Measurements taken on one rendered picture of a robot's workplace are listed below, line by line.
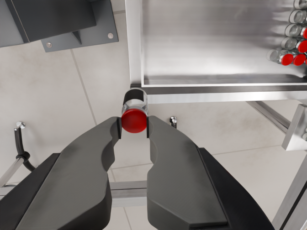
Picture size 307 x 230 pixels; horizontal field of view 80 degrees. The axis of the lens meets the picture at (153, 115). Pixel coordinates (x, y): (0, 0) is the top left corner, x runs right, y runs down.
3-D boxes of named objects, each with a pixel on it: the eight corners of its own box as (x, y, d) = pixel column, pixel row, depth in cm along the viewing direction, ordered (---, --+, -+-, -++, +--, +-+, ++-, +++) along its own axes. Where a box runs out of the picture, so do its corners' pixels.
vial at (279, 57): (278, 49, 36) (296, 53, 32) (275, 60, 37) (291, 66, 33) (267, 49, 36) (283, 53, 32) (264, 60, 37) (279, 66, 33)
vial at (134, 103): (147, 86, 17) (148, 107, 13) (147, 107, 18) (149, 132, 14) (123, 87, 17) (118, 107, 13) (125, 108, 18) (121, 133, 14)
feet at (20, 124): (25, 120, 138) (14, 131, 126) (44, 169, 162) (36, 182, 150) (14, 121, 138) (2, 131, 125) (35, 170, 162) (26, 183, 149)
